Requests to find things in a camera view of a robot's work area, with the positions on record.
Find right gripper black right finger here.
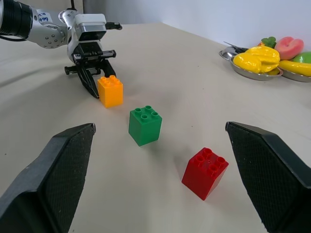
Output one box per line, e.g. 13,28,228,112
225,121,311,233

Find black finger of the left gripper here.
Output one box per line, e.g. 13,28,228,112
77,67,101,99
96,60,117,78

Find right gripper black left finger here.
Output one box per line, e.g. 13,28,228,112
0,123,96,233

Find orange toy brick cube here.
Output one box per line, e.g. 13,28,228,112
97,75,124,109

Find green toy brick cube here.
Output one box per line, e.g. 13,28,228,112
128,105,163,147

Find red toy brick cube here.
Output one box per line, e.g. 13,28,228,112
181,147,229,201

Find steel plate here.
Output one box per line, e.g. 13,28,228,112
280,67,311,83
230,55,284,82
219,46,249,61

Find yellow toy banana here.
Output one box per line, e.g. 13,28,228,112
278,60,311,77

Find yellow toy starfruit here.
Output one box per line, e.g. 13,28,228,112
233,46,281,74

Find green toy apple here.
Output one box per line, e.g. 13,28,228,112
291,51,311,64

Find pink toy peach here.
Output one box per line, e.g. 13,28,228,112
274,36,305,61

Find orange toy fruit green leaves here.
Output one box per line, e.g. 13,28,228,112
257,36,277,49

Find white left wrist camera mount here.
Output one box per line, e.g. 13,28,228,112
67,13,107,64

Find black camera plug cable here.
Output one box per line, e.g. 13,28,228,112
105,22,123,31

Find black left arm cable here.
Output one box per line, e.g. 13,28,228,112
0,34,28,42

